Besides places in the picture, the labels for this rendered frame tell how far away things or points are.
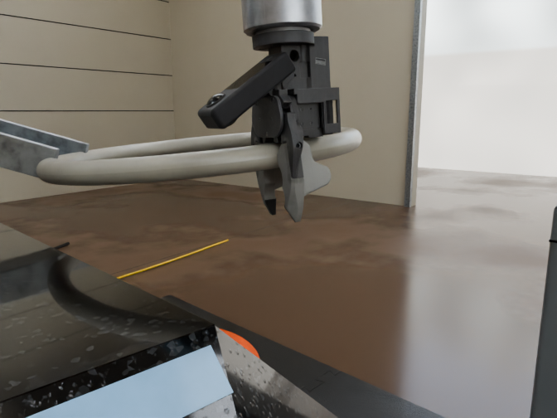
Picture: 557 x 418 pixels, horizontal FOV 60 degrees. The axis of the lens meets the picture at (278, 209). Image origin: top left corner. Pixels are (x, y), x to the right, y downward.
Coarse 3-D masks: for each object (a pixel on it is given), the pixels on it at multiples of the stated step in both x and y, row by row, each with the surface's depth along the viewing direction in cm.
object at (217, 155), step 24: (144, 144) 94; (168, 144) 96; (192, 144) 97; (216, 144) 98; (240, 144) 98; (264, 144) 56; (312, 144) 59; (336, 144) 62; (48, 168) 60; (72, 168) 57; (96, 168) 55; (120, 168) 54; (144, 168) 53; (168, 168) 53; (192, 168) 53; (216, 168) 54; (240, 168) 54; (264, 168) 56
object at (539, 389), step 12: (552, 228) 78; (552, 240) 78; (552, 252) 79; (552, 264) 79; (552, 276) 79; (552, 288) 79; (552, 300) 80; (552, 312) 80; (540, 324) 82; (552, 324) 80; (540, 336) 82; (552, 336) 80; (540, 348) 82; (552, 348) 81; (540, 360) 82; (552, 360) 81; (540, 372) 82; (552, 372) 81; (540, 384) 83; (552, 384) 82; (540, 396) 83; (552, 396) 82; (540, 408) 83; (552, 408) 82
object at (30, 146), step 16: (0, 128) 82; (16, 128) 82; (32, 128) 83; (0, 144) 71; (16, 144) 71; (32, 144) 71; (48, 144) 82; (64, 144) 82; (80, 144) 82; (0, 160) 72; (16, 160) 72; (32, 160) 72
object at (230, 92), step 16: (256, 64) 56; (272, 64) 53; (288, 64) 54; (240, 80) 54; (256, 80) 52; (272, 80) 53; (224, 96) 52; (240, 96) 51; (256, 96) 52; (208, 112) 51; (224, 112) 51; (240, 112) 52; (208, 128) 54; (224, 128) 51
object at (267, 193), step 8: (256, 144) 60; (264, 176) 60; (272, 176) 60; (280, 176) 62; (264, 184) 60; (272, 184) 60; (280, 184) 62; (264, 192) 60; (272, 192) 61; (264, 200) 60; (272, 200) 60; (272, 208) 61
